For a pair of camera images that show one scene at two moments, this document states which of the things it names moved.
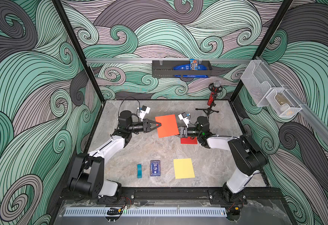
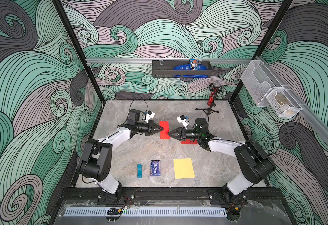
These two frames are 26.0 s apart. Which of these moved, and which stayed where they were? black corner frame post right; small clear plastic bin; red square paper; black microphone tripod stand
Moved: red square paper
Stayed: black microphone tripod stand; small clear plastic bin; black corner frame post right
